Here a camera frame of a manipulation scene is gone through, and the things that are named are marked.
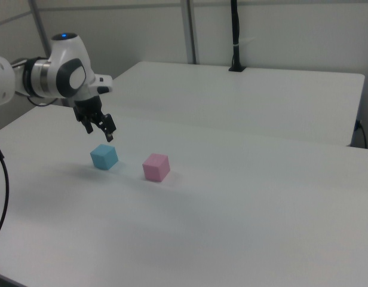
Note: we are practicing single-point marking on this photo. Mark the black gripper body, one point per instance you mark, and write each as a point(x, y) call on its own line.
point(88, 107)

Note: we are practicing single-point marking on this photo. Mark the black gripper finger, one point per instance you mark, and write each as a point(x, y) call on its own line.
point(88, 125)
point(108, 127)

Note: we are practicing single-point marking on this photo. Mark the blue cube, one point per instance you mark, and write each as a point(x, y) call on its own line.
point(103, 157)

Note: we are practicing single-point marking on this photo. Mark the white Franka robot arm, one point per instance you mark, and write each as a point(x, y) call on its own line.
point(67, 56)

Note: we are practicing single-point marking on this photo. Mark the pink cube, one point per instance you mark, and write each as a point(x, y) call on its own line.
point(155, 167)

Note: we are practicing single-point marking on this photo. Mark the black pole with clamp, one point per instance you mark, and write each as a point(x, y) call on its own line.
point(235, 30)

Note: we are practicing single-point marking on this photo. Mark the grey slanted partition post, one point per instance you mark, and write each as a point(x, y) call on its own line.
point(40, 27)

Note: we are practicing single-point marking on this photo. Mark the grey vertical partition post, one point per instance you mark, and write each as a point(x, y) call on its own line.
point(190, 30)

